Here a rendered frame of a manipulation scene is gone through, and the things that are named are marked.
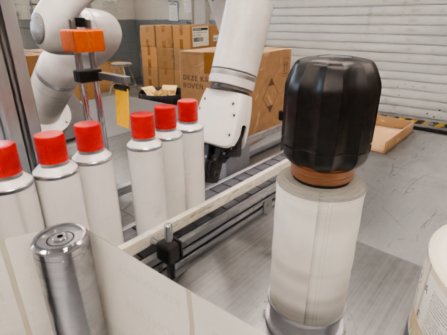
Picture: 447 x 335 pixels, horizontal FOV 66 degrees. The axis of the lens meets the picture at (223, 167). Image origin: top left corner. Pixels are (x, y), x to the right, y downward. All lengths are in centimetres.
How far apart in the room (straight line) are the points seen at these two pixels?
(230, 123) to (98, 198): 25
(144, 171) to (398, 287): 38
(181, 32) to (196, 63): 316
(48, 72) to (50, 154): 68
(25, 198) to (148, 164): 16
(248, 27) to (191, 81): 50
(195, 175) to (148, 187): 11
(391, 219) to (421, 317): 45
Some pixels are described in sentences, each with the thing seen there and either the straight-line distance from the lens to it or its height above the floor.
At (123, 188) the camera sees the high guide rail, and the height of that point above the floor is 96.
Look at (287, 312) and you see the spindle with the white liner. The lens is 40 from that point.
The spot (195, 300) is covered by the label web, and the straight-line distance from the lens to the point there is 21.
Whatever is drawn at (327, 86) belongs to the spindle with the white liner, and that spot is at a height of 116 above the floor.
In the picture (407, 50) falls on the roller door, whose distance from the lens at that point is 463.
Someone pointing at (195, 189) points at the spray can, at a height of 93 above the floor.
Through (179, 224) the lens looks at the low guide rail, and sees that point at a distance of 57.
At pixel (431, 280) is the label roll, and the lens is 34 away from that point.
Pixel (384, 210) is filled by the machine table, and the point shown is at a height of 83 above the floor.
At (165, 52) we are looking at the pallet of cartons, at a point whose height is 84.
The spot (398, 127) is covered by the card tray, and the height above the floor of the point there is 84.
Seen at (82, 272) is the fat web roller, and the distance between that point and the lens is 27.
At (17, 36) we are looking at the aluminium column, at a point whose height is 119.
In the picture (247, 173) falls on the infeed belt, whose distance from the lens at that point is 80.
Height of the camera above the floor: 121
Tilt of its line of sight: 23 degrees down
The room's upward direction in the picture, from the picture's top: straight up
